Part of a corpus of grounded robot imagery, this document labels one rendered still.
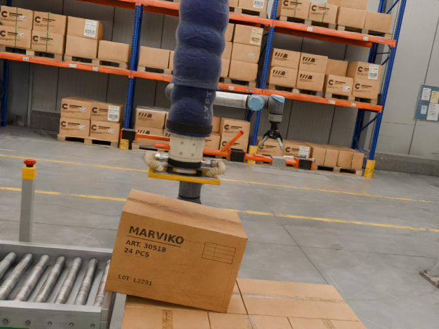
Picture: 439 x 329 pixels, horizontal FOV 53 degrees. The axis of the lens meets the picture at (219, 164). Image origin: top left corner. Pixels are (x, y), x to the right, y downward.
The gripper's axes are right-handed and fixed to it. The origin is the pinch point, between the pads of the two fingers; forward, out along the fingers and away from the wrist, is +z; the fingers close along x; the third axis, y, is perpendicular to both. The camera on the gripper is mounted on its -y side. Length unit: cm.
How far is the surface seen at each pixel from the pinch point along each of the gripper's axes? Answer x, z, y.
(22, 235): -133, 58, 80
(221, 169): -15, -6, 97
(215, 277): -10, 44, 107
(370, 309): 95, 128, -47
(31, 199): -130, 35, 77
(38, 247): -115, 57, 91
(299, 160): 21, -11, 76
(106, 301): -53, 54, 132
